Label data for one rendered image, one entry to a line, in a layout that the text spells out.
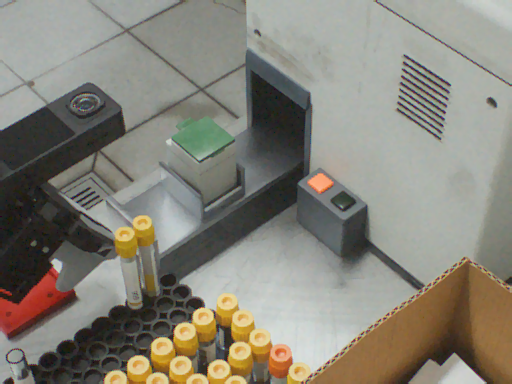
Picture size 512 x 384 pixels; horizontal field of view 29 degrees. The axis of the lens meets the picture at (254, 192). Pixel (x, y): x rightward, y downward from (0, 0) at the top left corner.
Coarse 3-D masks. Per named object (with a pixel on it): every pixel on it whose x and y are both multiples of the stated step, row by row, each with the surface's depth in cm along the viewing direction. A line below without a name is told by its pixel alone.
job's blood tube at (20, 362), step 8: (8, 352) 69; (16, 352) 69; (8, 360) 68; (16, 360) 70; (24, 360) 68; (16, 368) 68; (24, 368) 69; (16, 376) 69; (24, 376) 69; (32, 376) 70
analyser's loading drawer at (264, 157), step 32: (256, 128) 93; (288, 128) 93; (256, 160) 90; (288, 160) 90; (160, 192) 87; (192, 192) 83; (256, 192) 87; (128, 224) 83; (160, 224) 85; (192, 224) 85; (160, 256) 83
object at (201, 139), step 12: (192, 120) 84; (204, 120) 84; (180, 132) 83; (192, 132) 83; (204, 132) 83; (216, 132) 83; (180, 144) 82; (192, 144) 82; (204, 144) 82; (216, 144) 82; (228, 144) 82; (192, 156) 81; (204, 156) 81
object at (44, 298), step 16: (48, 272) 86; (0, 288) 85; (48, 288) 85; (0, 304) 84; (16, 304) 84; (32, 304) 84; (48, 304) 83; (0, 320) 82; (16, 320) 83; (32, 320) 82
